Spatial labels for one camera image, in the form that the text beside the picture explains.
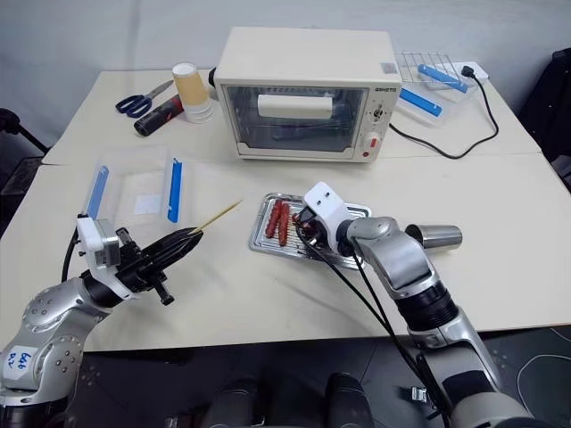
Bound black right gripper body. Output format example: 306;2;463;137
291;205;332;251

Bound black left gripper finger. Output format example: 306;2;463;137
145;226;205;261
152;234;205;274

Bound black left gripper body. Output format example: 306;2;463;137
115;226;176;307

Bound thin wooden skewer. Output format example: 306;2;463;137
188;199;244;235

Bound red sausage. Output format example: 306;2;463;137
276;202;292;247
266;199;281;238

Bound shiny metal baking tray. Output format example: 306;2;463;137
247;192;373;271

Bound white paper cup stack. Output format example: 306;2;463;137
182;101;216;125

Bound stainless steel cup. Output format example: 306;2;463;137
404;223;465;251

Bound clear box with blue clips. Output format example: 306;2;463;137
81;144;186;225

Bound black and red electric screwdriver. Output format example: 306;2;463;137
134;95;186;138

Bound cream toaster oven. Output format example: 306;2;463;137
208;26;404;167

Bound dark rounded shape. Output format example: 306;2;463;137
207;377;270;428
324;371;372;428

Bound clear lid with blue clip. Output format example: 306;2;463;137
396;86;449;131

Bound clear box with blue clip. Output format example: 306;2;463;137
414;62;479;111

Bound white power strip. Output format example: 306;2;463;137
445;59;492;84

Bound black bag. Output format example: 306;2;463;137
518;45;571;193

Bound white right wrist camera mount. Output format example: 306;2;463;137
302;181;354;250

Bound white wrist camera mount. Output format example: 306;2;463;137
302;181;354;250
74;214;137;301

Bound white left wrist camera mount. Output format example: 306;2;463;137
74;214;137;301

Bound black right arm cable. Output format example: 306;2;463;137
303;235;452;428

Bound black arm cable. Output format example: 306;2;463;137
61;229;86;284
303;235;452;428

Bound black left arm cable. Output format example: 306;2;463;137
61;229;86;284

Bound blue handled scissors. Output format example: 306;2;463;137
115;79;177;119

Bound metal wire oven rack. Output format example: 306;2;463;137
396;50;466;85

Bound black oven power cable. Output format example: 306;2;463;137
387;65;501;160

